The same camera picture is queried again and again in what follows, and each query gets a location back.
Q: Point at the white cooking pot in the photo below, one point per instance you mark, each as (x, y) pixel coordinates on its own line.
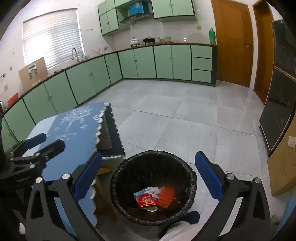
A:
(134, 42)

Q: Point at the orange foam fruit net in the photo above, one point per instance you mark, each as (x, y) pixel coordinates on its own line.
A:
(166, 197)

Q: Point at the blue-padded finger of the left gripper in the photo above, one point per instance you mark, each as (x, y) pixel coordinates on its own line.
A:
(34, 140)

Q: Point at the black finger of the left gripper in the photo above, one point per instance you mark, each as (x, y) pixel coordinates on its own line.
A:
(50, 151)

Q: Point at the steel electric kettle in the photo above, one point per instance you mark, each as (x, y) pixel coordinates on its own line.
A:
(2, 107)

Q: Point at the black wok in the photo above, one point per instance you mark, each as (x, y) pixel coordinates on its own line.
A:
(149, 40)

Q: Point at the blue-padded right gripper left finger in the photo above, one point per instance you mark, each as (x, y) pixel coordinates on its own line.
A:
(54, 212)

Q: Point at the white blue paper cup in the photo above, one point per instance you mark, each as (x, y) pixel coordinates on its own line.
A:
(151, 209)

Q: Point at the black lined trash bin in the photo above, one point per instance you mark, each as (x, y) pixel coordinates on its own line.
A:
(153, 169)

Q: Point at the large cardboard box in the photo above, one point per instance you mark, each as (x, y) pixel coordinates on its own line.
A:
(281, 166)

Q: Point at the chrome kitchen faucet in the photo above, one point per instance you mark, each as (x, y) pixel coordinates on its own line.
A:
(75, 55)

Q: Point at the red gold cigarette pack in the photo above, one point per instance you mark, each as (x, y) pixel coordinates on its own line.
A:
(146, 200)

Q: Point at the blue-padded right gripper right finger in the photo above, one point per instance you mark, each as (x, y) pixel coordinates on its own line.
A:
(252, 221)

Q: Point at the black range hood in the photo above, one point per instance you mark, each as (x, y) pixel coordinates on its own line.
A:
(130, 20)

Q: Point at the blue tree-print tablecloth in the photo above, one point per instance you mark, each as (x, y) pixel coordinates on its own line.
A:
(85, 130)

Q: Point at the green lower kitchen cabinets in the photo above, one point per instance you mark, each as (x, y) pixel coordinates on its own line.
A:
(75, 85)

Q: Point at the white tissue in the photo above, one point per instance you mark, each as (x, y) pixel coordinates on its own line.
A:
(154, 192)

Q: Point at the green bottle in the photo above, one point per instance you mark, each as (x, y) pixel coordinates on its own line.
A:
(212, 37)

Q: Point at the orange plastic basin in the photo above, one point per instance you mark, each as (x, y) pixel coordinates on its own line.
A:
(13, 99)

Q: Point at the cardboard box with scale picture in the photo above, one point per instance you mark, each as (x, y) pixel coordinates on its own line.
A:
(33, 74)

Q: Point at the blue box on hood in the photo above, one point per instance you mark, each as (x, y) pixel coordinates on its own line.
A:
(137, 8)

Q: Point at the black glass cabinet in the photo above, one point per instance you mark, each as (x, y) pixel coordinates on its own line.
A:
(279, 107)

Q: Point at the green white paper carton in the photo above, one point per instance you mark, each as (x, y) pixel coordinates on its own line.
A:
(144, 191)

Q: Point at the brown wooden door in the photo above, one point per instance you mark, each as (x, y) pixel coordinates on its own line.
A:
(234, 42)
(265, 60)

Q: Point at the green upper wall cabinets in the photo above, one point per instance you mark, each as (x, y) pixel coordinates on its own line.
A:
(118, 16)

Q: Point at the white window blinds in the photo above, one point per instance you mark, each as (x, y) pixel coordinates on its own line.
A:
(52, 36)

